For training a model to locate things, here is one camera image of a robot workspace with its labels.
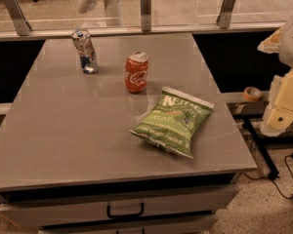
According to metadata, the roll of orange tape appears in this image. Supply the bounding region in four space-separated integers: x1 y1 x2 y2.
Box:
243 87 263 102

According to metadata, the grey drawer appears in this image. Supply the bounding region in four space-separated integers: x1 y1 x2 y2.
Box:
38 214 217 234
0 184 238 227

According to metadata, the left metal glass bracket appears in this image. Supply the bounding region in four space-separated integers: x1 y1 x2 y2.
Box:
3 0 31 36

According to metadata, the right metal glass bracket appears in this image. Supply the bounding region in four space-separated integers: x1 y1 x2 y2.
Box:
216 0 236 29

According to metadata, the metal glass bracket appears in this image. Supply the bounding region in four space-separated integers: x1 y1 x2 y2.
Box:
216 0 236 29
140 0 151 32
3 0 31 36

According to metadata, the black metal stand leg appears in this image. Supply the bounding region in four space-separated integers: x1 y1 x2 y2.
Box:
242 117 279 181

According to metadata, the middle metal glass bracket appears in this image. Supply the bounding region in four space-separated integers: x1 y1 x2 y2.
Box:
140 0 151 32

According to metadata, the green jalapeno chip bag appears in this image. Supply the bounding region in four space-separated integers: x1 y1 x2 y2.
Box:
131 87 214 159

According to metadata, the silver blue energy drink can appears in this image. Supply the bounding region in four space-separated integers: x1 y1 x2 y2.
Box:
71 29 99 74

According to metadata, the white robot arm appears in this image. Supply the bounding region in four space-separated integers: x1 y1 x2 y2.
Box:
258 15 293 137

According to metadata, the glass barrier panel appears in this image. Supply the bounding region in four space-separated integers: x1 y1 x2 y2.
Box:
0 0 293 33

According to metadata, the black floor cable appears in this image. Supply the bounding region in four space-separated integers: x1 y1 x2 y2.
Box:
243 148 293 201

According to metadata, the orange soda can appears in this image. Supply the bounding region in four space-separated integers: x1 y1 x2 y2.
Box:
124 52 148 93

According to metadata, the upper grey drawer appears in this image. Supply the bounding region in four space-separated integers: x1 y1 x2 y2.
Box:
0 184 238 227

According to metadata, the lower grey drawer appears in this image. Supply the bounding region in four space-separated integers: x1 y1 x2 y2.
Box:
38 214 217 234

